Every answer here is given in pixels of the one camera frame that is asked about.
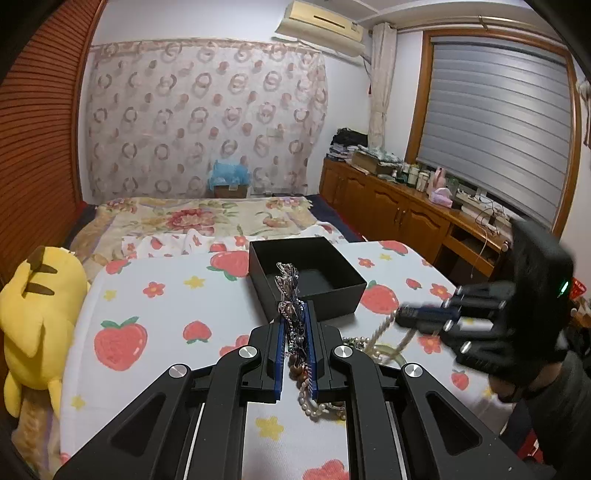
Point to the dark blue bed sheet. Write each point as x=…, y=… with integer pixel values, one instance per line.
x=332, y=217

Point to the orange fuzzy cloth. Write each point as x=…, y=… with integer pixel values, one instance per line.
x=37, y=429

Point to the white power strip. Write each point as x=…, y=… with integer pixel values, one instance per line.
x=468, y=197

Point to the pink tissue box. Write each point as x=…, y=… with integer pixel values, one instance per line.
x=441, y=196

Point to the black square box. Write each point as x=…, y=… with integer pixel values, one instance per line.
x=304, y=256

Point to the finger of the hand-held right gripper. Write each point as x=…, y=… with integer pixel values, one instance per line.
x=475, y=344
x=429, y=313

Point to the strawberry print sheet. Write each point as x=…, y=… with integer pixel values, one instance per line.
x=152, y=277

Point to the wooden slatted wardrobe door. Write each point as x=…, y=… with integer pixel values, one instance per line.
x=41, y=161

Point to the person's right hand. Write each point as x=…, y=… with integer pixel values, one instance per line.
x=512, y=387

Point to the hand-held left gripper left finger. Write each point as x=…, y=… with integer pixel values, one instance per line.
x=277, y=355

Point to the red basket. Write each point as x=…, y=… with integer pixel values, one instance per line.
x=579, y=288

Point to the white red-flowered cloth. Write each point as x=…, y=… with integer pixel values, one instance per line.
x=175, y=242

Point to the wooden cabinet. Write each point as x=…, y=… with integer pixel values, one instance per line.
x=392, y=207

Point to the green jade bangle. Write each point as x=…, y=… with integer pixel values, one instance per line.
x=392, y=360

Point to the small cardboard box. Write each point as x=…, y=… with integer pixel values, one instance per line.
x=230, y=191

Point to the person's right forearm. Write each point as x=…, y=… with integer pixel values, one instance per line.
x=563, y=415

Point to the white lace curtain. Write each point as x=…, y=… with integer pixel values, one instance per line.
x=381, y=92

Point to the yellow plush toy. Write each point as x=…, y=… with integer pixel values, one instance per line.
x=37, y=314

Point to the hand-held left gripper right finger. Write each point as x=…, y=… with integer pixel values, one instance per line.
x=313, y=355

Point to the group of bottles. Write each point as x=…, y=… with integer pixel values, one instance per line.
x=415, y=177

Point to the dark metal jewelry piece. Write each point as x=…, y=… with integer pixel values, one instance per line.
x=355, y=344

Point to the flat cardboard box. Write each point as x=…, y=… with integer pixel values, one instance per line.
x=369, y=161

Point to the blue plastic bag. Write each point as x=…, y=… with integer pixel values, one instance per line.
x=228, y=173

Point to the white air conditioner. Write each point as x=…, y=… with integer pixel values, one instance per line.
x=318, y=25

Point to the wooden window frame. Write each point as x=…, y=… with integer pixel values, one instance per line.
x=418, y=101

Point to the grey window blind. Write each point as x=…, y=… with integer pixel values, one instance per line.
x=489, y=115

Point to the floral blanket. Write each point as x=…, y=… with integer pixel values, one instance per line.
x=184, y=212

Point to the pile of dark clothes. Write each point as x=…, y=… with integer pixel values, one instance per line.
x=348, y=141

